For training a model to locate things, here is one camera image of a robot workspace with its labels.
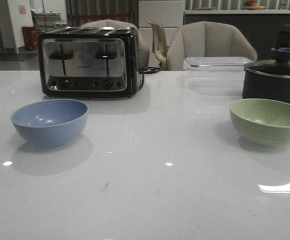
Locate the blue bowl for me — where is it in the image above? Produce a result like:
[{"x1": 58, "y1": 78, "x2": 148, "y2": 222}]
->
[{"x1": 11, "y1": 99, "x2": 89, "y2": 146}]

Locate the green bowl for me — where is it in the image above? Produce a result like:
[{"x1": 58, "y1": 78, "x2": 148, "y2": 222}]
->
[{"x1": 229, "y1": 98, "x2": 290, "y2": 147}]

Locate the beige armchair behind toaster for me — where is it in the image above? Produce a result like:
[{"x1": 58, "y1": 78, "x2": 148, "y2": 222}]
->
[{"x1": 81, "y1": 19, "x2": 150, "y2": 68}]

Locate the beige plastic chair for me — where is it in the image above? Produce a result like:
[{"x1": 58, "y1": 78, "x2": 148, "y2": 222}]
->
[{"x1": 148, "y1": 21, "x2": 168, "y2": 71}]

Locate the clear plastic storage container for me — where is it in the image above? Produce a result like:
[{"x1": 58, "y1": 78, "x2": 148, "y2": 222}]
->
[{"x1": 183, "y1": 56, "x2": 252, "y2": 96}]

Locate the black and chrome toaster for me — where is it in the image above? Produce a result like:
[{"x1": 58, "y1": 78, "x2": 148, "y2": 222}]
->
[{"x1": 38, "y1": 26, "x2": 144, "y2": 98}]

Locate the beige armchair right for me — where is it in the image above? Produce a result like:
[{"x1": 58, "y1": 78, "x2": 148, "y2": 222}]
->
[{"x1": 166, "y1": 21, "x2": 257, "y2": 71}]

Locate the white cabinet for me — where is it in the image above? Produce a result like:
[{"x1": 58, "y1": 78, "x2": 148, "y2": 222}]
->
[{"x1": 138, "y1": 0, "x2": 184, "y2": 48}]

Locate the dark blue cooking pot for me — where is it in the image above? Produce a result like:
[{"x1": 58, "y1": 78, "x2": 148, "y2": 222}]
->
[{"x1": 242, "y1": 70, "x2": 290, "y2": 104}]

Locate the red trash bin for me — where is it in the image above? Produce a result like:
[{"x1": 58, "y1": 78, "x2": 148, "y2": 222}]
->
[{"x1": 22, "y1": 26, "x2": 38, "y2": 51}]

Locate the glass pot lid blue knob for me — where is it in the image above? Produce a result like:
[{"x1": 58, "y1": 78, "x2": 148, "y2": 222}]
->
[{"x1": 244, "y1": 47, "x2": 290, "y2": 79}]

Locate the fruit bowl on counter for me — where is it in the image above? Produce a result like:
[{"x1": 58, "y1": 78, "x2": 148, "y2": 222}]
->
[{"x1": 242, "y1": 0, "x2": 266, "y2": 10}]

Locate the black toaster power cord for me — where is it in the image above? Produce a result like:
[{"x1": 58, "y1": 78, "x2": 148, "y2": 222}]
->
[{"x1": 138, "y1": 66, "x2": 160, "y2": 91}]

